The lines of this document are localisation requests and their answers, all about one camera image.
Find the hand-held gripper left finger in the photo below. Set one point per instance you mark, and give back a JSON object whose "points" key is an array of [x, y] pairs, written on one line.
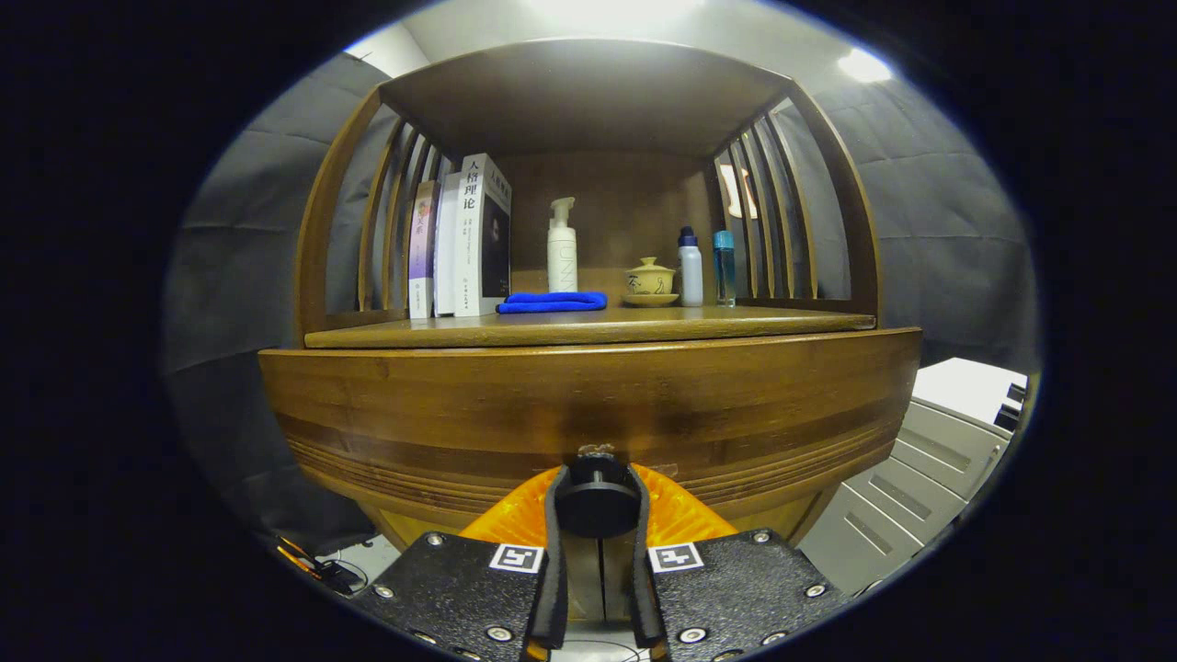
{"points": [[554, 588]]}

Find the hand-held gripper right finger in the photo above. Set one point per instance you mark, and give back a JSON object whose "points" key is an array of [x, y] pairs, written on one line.
{"points": [[641, 588]]}

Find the wooden drawer with black knob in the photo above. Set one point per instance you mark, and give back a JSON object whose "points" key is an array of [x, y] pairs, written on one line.
{"points": [[460, 405]]}

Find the wooden cabinet door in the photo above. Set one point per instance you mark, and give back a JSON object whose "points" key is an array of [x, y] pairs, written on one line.
{"points": [[618, 579], [582, 579]]}

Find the wooden countertop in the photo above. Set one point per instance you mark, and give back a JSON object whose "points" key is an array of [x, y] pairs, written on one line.
{"points": [[699, 322]]}

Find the grey filing cabinet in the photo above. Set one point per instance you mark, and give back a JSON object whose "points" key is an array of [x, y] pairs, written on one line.
{"points": [[919, 469]]}

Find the wooden cabinet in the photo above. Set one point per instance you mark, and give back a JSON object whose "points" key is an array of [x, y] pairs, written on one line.
{"points": [[588, 101]]}

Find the blue folded cloth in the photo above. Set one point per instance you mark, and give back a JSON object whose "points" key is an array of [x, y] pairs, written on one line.
{"points": [[552, 302]]}

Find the beige saucer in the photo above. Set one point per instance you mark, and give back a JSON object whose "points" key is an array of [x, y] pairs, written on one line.
{"points": [[650, 300]]}

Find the beige lidded teacup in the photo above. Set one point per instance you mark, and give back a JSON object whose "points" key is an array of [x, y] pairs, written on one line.
{"points": [[650, 278]]}

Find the white bottle blue cap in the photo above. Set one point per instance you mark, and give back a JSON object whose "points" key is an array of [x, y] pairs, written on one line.
{"points": [[691, 276]]}

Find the teal transparent bottle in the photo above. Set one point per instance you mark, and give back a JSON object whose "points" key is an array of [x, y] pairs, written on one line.
{"points": [[725, 276]]}

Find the white pump bottle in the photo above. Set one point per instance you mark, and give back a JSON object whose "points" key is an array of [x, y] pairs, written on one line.
{"points": [[562, 257]]}

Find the purple book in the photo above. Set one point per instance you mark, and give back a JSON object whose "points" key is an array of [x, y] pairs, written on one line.
{"points": [[423, 257]]}

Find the thick white book dark cover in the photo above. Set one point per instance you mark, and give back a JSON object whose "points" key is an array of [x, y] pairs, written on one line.
{"points": [[483, 239]]}

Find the thin white book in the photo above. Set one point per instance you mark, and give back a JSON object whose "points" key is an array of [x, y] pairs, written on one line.
{"points": [[446, 248]]}

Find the small ceiling light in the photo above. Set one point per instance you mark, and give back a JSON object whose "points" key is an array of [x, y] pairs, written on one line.
{"points": [[864, 66]]}

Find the large ceiling light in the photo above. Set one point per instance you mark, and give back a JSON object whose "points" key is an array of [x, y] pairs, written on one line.
{"points": [[616, 9]]}

